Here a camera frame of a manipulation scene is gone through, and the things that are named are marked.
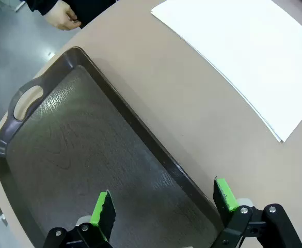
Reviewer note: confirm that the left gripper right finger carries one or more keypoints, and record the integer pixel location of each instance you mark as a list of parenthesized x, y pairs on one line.
[(226, 204)]

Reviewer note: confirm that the white A4 paper stack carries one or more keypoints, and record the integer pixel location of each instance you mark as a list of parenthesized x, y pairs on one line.
[(243, 56)]

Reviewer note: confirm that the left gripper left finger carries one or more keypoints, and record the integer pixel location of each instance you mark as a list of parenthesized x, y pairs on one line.
[(101, 219)]

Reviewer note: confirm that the person's right forearm black sleeve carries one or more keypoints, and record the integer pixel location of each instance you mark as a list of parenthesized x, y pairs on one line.
[(41, 4)]

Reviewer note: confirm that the person in black sweater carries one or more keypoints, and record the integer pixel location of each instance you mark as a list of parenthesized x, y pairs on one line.
[(96, 9)]

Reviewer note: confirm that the person's right hand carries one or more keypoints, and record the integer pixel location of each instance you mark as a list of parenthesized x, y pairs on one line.
[(61, 16)]

